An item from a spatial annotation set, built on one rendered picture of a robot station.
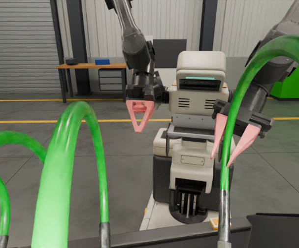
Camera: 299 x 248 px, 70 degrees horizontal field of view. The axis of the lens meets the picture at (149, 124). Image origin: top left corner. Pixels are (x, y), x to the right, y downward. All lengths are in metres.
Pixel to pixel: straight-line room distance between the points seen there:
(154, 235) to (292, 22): 0.60
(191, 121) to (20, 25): 6.47
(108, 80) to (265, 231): 4.87
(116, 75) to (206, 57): 4.32
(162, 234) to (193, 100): 0.62
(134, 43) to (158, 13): 5.99
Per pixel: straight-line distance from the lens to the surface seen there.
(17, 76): 7.37
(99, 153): 0.36
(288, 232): 0.61
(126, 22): 0.73
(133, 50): 0.51
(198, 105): 1.04
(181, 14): 6.54
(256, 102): 0.42
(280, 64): 0.39
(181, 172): 1.16
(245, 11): 7.06
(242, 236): 0.73
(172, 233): 0.64
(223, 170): 0.41
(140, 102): 0.51
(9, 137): 0.25
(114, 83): 5.26
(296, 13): 0.62
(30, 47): 7.05
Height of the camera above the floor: 1.43
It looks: 21 degrees down
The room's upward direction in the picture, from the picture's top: straight up
